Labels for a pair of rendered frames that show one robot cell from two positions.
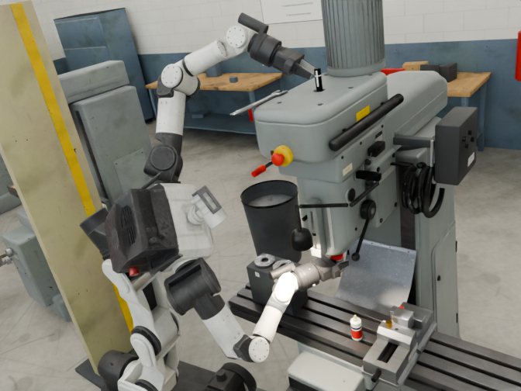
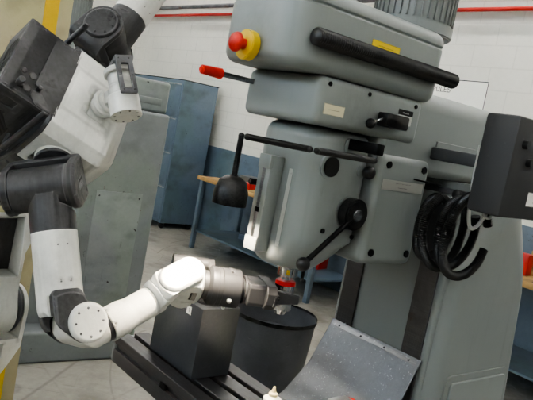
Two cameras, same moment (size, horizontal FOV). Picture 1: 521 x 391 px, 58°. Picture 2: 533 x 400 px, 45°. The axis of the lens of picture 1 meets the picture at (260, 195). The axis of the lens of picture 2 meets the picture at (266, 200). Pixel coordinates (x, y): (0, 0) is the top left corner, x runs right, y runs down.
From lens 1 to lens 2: 0.75 m
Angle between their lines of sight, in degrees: 20
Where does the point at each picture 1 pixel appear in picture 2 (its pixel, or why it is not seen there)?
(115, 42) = (189, 119)
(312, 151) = (285, 39)
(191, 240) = (77, 124)
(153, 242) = (19, 82)
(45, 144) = not seen: hidden behind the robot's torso
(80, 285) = not seen: outside the picture
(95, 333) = not seen: outside the picture
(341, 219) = (303, 198)
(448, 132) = (504, 124)
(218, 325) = (46, 247)
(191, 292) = (34, 179)
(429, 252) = (442, 377)
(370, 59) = (427, 11)
